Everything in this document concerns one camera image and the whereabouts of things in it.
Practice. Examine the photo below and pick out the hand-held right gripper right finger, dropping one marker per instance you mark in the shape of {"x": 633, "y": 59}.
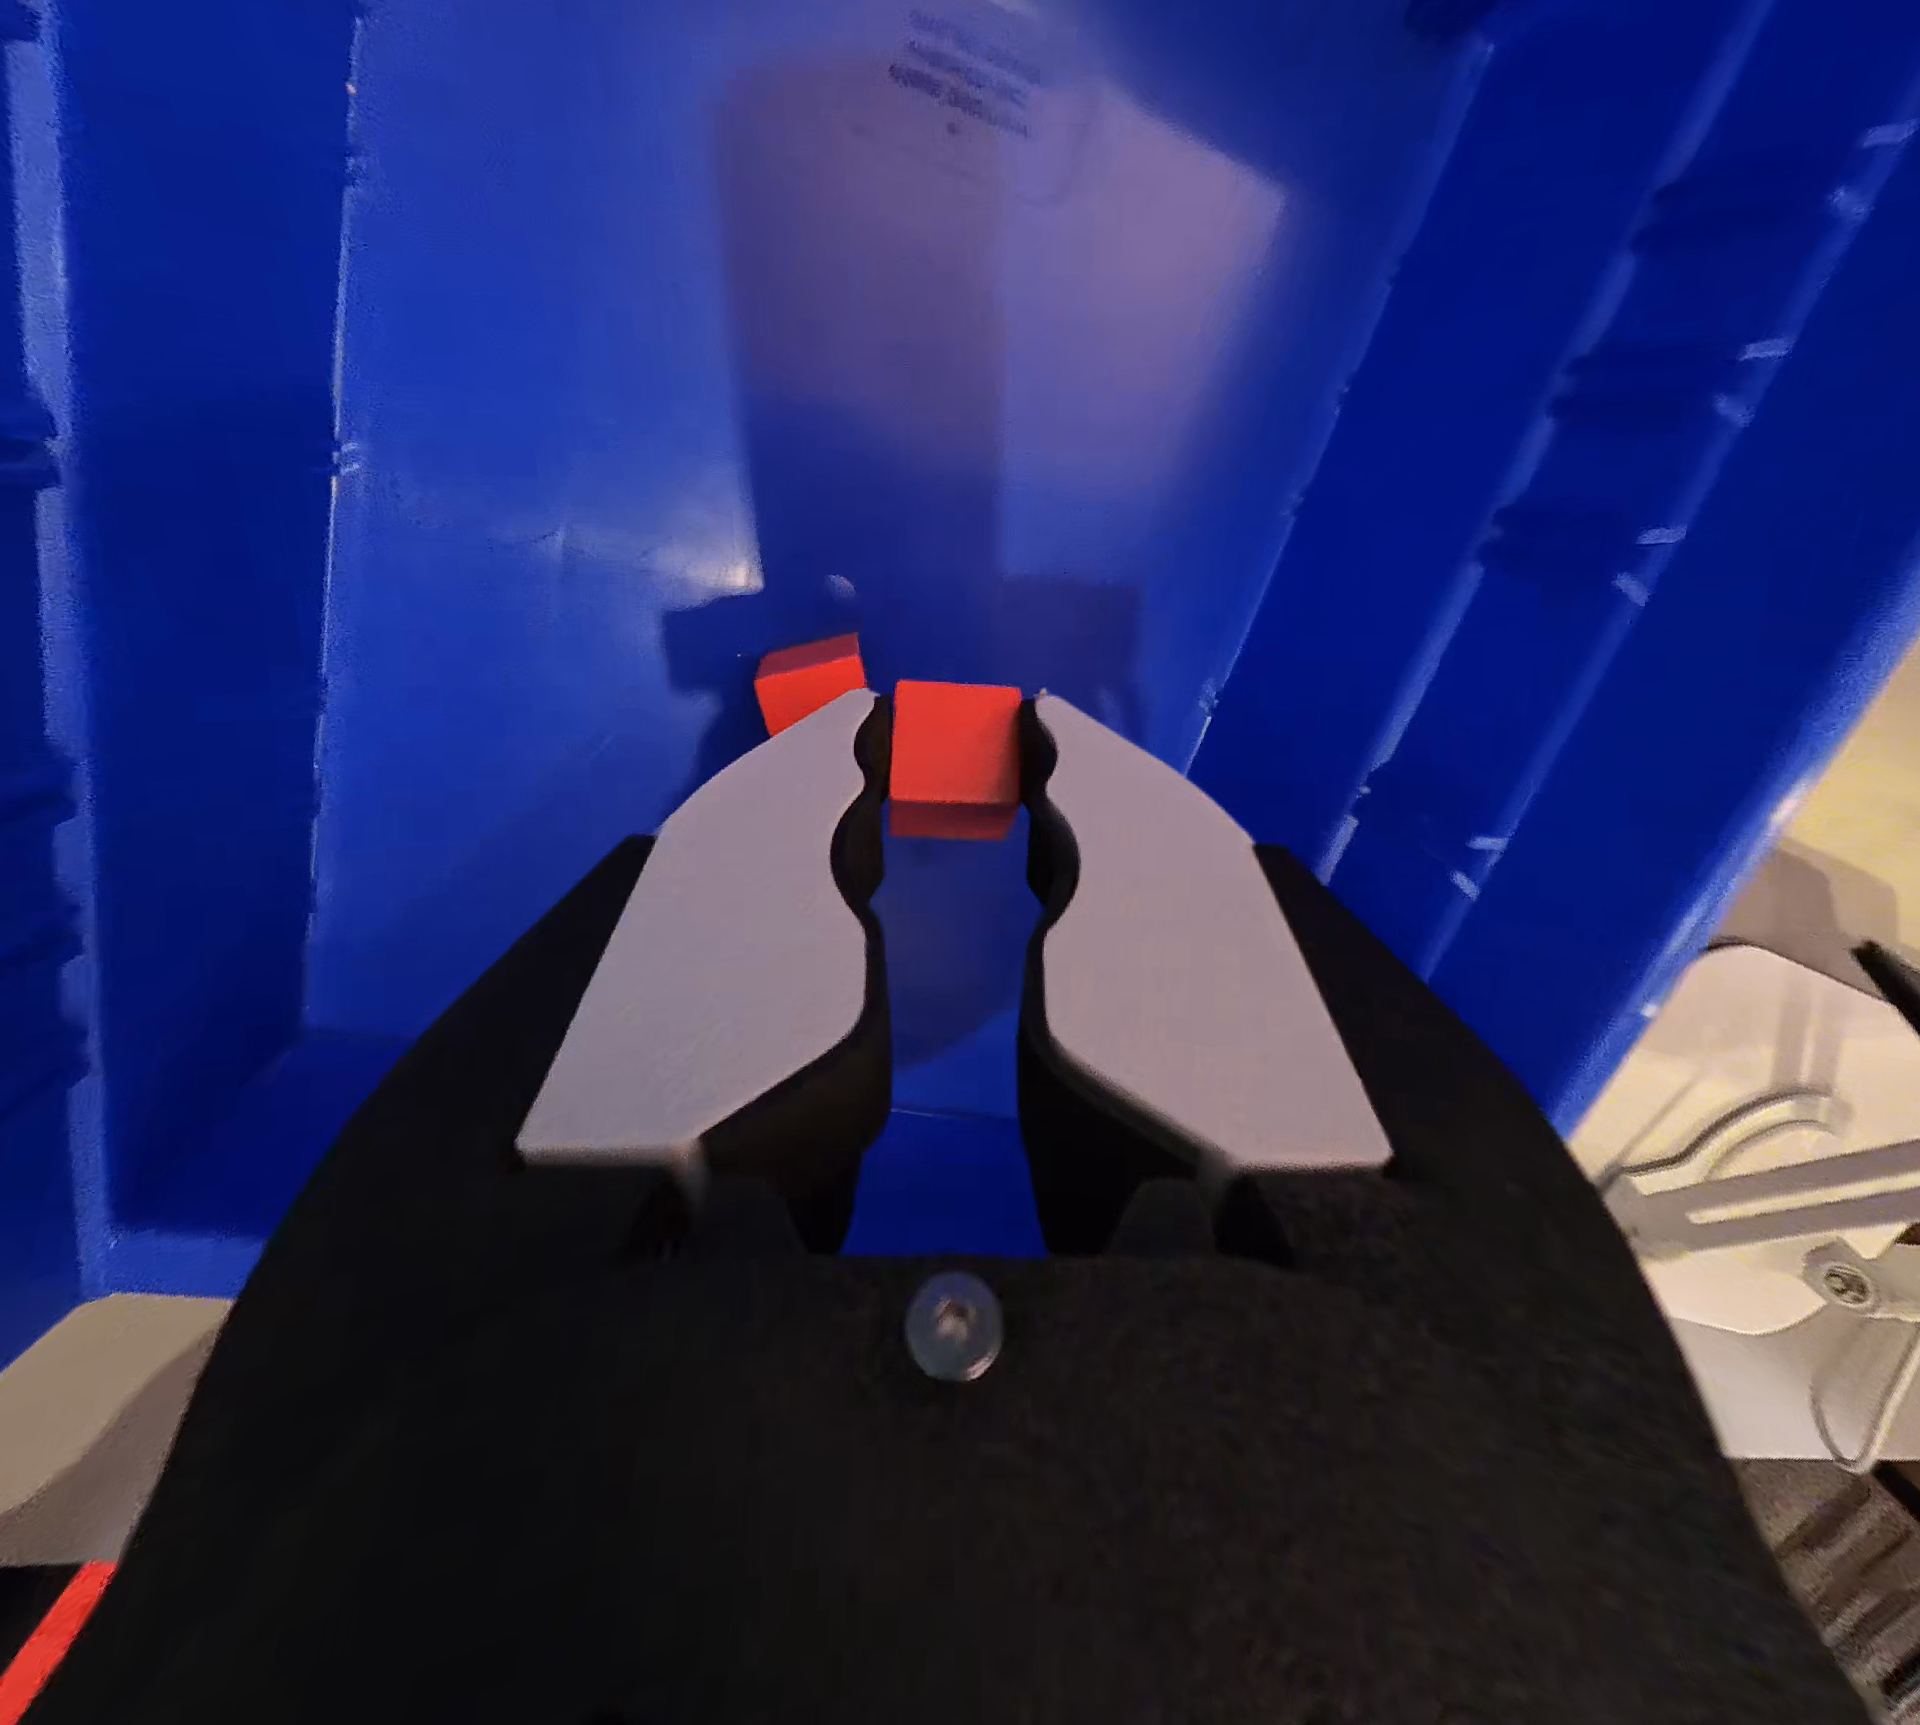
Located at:
{"x": 1201, "y": 990}

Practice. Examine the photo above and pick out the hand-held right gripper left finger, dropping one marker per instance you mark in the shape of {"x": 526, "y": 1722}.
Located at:
{"x": 705, "y": 990}

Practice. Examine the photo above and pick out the red wooden cube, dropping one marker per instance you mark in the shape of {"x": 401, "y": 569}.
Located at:
{"x": 802, "y": 686}
{"x": 956, "y": 742}

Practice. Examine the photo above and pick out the blue plastic bin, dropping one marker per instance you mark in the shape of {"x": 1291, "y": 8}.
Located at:
{"x": 601, "y": 331}

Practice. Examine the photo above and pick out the orange striped object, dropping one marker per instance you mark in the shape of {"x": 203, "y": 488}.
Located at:
{"x": 53, "y": 1627}

